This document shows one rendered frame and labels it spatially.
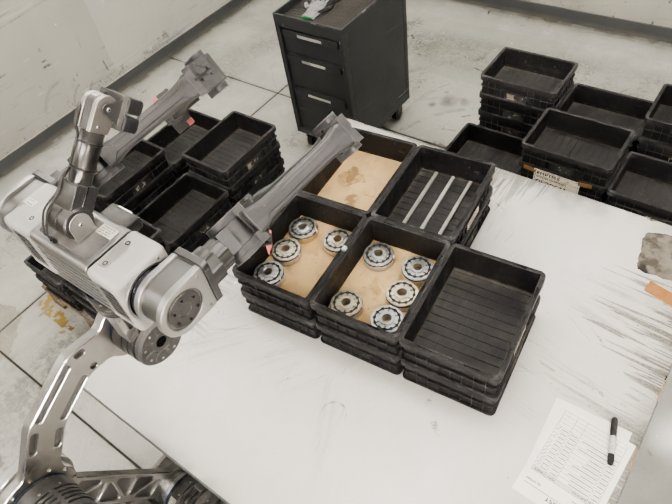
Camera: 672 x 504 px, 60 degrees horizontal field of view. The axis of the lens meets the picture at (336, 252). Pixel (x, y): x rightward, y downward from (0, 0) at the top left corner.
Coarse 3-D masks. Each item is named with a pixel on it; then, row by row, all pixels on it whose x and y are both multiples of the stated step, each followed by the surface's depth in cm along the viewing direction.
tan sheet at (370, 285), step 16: (400, 256) 196; (352, 272) 194; (368, 272) 193; (384, 272) 193; (400, 272) 192; (352, 288) 190; (368, 288) 189; (384, 288) 188; (368, 304) 185; (384, 304) 184; (368, 320) 181
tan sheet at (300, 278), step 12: (300, 216) 214; (324, 228) 209; (336, 228) 208; (312, 252) 202; (324, 252) 202; (300, 264) 199; (312, 264) 199; (324, 264) 198; (288, 276) 197; (300, 276) 196; (312, 276) 195; (288, 288) 193; (300, 288) 193
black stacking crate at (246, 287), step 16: (288, 208) 206; (304, 208) 211; (320, 208) 206; (288, 224) 209; (336, 224) 208; (352, 224) 203; (272, 240) 203; (256, 256) 197; (240, 288) 197; (256, 288) 189; (272, 304) 191; (288, 304) 186
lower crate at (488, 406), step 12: (516, 360) 179; (408, 372) 176; (420, 372) 171; (420, 384) 177; (432, 384) 175; (444, 384) 171; (456, 384) 165; (504, 384) 164; (456, 396) 172; (468, 396) 168; (480, 396) 162; (480, 408) 170; (492, 408) 168
